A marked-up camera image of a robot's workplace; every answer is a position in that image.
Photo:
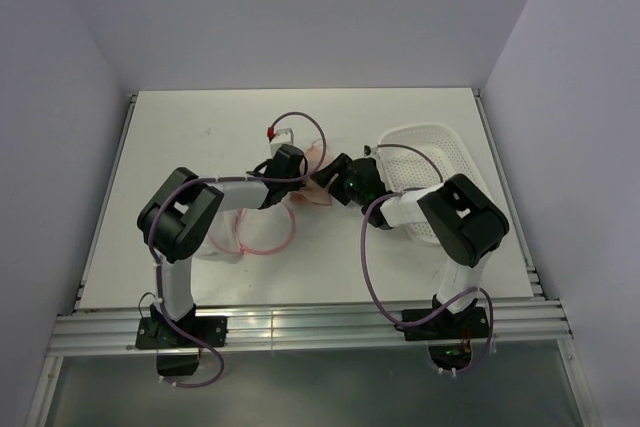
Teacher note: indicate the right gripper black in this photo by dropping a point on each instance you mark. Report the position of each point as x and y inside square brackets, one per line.
[338, 165]

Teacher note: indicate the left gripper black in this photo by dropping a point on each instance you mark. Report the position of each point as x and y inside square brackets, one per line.
[296, 186]

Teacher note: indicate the white mesh laundry bag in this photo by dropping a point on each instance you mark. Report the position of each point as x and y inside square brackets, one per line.
[243, 232]

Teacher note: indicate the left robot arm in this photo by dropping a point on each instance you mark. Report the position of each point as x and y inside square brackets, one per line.
[177, 219]

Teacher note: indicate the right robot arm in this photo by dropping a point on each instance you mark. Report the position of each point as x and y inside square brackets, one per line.
[467, 225]

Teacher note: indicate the white perforated plastic basket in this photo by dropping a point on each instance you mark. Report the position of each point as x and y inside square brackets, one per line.
[421, 155]

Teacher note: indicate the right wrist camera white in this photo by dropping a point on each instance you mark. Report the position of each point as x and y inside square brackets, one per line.
[374, 152]

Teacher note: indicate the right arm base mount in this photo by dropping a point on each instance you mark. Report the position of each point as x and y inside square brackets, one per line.
[464, 338]

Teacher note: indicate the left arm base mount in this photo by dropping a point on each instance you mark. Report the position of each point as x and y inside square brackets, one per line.
[155, 333]

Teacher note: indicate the aluminium rail frame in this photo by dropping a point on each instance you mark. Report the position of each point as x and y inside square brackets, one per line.
[297, 328]

